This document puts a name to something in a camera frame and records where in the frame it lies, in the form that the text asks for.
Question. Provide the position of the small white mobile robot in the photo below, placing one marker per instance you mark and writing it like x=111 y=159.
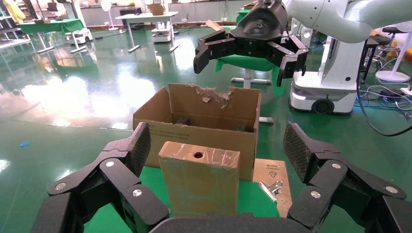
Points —
x=78 y=35
x=161 y=35

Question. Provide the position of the white pipe frame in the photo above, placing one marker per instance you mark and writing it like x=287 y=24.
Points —
x=248 y=62

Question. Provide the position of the white standing fan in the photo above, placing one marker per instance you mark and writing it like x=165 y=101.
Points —
x=391 y=76
x=105 y=4

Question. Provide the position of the large open cardboard carton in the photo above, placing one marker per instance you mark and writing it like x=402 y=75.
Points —
x=199 y=135

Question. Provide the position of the black foam insert block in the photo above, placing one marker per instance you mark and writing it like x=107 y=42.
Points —
x=182 y=121
x=241 y=128

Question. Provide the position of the brown printed cardboard sheet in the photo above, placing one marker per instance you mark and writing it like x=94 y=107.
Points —
x=273 y=167

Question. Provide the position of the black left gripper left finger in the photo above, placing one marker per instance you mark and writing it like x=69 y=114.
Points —
x=122 y=173

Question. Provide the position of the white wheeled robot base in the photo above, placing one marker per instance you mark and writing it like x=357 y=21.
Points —
x=334 y=86

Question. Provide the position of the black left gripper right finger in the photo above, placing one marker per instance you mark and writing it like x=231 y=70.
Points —
x=331 y=180

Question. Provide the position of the black bar stool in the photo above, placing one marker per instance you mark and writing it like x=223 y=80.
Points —
x=379 y=40

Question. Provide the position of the small taped cardboard box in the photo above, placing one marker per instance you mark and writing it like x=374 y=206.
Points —
x=199 y=186

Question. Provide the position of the blue tape scrap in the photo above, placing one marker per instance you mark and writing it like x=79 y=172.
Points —
x=24 y=144

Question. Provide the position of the silver binder clip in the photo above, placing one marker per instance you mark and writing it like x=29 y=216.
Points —
x=268 y=189

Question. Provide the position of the white-legged green cloth table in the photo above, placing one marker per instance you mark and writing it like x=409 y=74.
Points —
x=48 y=25

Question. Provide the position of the white desk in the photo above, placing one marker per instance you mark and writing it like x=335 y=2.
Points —
x=145 y=16

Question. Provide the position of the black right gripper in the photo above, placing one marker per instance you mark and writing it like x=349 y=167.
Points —
x=260 y=25

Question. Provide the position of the metal shelf rack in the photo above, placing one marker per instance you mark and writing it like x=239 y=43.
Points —
x=13 y=43

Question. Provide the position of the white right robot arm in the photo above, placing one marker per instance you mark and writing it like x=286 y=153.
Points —
x=338 y=19

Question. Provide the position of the yellow garment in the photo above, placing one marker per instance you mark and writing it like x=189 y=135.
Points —
x=16 y=11

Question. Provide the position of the brown cardboard box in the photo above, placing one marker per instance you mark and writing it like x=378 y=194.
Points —
x=156 y=9

